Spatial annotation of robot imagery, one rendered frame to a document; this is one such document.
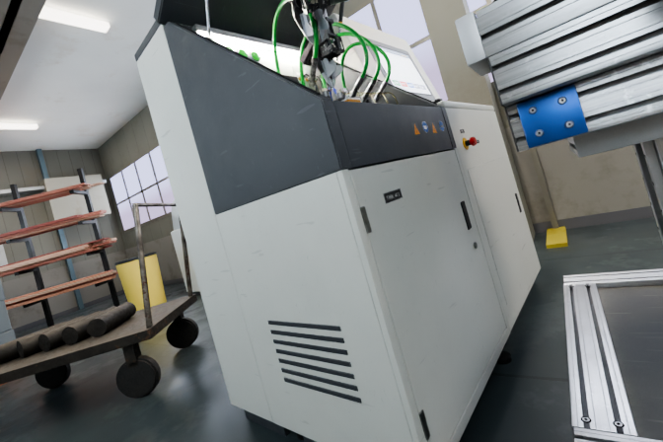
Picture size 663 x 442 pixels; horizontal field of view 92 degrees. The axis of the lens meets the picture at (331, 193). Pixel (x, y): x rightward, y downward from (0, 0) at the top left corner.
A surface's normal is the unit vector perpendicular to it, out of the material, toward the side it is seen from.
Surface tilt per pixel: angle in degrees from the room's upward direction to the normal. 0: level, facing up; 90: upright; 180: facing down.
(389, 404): 90
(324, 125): 90
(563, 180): 90
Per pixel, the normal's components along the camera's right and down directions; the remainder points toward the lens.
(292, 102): -0.65, 0.17
